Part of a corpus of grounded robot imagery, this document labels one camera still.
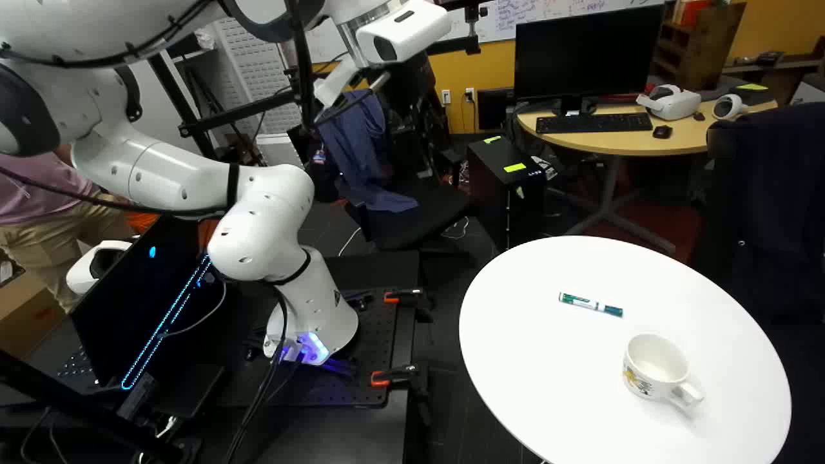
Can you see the green and white marker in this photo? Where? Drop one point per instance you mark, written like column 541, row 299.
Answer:
column 589, row 301

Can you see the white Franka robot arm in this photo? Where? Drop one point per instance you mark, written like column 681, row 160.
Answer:
column 259, row 223

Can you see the black perforated robot base table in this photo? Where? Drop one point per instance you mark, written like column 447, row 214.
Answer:
column 343, row 414

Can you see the black office chair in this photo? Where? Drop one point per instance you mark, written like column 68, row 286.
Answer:
column 413, row 210

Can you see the blue jacket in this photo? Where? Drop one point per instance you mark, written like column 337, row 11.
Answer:
column 361, row 144

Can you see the black computer tower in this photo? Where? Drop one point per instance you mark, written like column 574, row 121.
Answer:
column 505, row 183

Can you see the black keyboard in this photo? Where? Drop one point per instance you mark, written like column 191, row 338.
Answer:
column 594, row 121

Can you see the white perforated panel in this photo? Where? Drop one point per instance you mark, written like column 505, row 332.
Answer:
column 253, row 77

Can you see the round wooden desk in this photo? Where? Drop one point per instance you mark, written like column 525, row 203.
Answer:
column 636, row 142

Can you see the black computer monitor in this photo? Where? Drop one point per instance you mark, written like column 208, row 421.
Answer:
column 589, row 51

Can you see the whiteboard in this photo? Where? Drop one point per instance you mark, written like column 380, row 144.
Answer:
column 551, row 14

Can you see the black computer mouse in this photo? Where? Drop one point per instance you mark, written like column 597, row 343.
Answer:
column 661, row 131

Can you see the white ceramic cup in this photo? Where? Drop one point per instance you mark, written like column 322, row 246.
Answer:
column 659, row 367

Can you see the white VR headset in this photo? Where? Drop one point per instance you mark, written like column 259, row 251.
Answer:
column 670, row 100

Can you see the black screen with blue strip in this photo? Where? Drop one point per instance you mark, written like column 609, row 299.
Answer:
column 129, row 299

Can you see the white VR controller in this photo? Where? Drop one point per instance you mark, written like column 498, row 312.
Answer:
column 727, row 106
column 90, row 265

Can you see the wooden shelf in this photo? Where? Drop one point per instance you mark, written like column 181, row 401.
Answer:
column 699, row 40

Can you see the dark office chair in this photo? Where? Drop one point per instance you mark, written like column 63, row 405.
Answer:
column 768, row 206

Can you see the person in pink shirt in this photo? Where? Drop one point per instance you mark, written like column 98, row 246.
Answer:
column 41, row 193

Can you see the brown cardboard box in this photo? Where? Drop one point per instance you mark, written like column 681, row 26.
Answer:
column 27, row 312

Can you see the black metal stand frame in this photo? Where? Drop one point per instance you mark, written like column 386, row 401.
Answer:
column 299, row 51

